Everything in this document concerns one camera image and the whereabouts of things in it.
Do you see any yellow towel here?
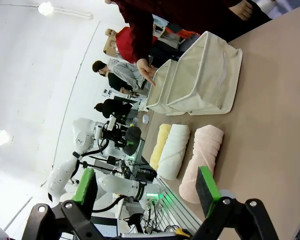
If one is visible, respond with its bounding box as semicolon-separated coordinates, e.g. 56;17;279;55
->
149;123;173;172

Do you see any person's left hand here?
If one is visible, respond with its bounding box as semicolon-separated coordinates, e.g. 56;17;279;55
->
228;0;254;21

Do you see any seated person in black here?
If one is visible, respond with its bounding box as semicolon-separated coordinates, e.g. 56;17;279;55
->
94;98;134;120

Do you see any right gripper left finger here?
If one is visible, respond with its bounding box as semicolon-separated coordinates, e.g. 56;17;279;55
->
21;167;108;240

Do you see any bald mannequin in red top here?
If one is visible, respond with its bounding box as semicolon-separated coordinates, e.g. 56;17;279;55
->
103;26;158;65

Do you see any person in maroon cardigan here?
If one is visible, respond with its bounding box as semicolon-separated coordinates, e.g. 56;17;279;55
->
111;0;273;65

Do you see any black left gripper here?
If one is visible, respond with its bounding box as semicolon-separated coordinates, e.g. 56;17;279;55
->
101;125;142;156

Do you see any person in pale fleece jacket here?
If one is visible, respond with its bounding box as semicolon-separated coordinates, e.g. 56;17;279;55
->
91;58;152;91

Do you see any beige fabric basket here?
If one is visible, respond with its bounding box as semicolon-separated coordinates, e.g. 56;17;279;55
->
166;31;243;116
145;59;188;116

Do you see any person's right forearm maroon sleeve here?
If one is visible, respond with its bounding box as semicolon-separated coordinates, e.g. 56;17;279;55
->
129;17;155;63

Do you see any pink towel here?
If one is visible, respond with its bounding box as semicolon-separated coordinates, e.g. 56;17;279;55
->
178;124;225;205

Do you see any white rolled towel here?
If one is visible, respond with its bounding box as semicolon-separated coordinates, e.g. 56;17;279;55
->
156;123;191;181

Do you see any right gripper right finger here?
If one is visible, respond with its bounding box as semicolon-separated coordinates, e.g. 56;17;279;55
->
191;165;278;240

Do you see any round ceiling light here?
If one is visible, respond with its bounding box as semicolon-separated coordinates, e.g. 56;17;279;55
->
0;129;11;146
37;1;55;17

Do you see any aluminium frame rail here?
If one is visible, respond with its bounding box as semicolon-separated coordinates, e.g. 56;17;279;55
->
153;174;206;233

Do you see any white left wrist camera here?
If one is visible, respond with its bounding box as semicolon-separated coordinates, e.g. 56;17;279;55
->
107;114;117;132

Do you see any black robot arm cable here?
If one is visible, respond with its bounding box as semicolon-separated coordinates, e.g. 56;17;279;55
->
73;138;111;180

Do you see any person's right hand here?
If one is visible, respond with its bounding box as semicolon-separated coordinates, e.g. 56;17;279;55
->
135;58;157;88

